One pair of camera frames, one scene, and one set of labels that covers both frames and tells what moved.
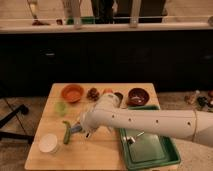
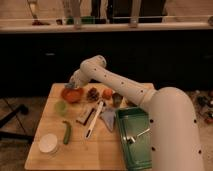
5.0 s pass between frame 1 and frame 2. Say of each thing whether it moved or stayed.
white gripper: moved
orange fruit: stayed
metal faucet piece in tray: stayed
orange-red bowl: stayed
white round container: stayed
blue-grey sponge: moved
